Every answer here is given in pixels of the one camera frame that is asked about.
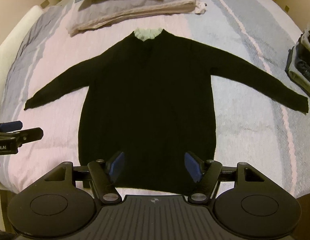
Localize light grey folded garment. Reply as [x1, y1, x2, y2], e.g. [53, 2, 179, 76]
[288, 63, 310, 94]

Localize white bed frame edge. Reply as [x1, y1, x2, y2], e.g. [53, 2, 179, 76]
[0, 4, 48, 100]

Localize grey folded blanket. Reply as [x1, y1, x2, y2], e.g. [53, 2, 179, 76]
[66, 0, 196, 36]

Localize beige folded blanket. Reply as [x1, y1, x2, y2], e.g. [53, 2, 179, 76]
[66, 0, 207, 36]

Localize striped bed cover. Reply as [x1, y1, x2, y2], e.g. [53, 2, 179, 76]
[0, 4, 309, 193]

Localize black knit sweater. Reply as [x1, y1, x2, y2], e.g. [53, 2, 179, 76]
[25, 30, 309, 195]

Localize dark folded jeans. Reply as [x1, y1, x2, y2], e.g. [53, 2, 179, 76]
[285, 41, 310, 81]

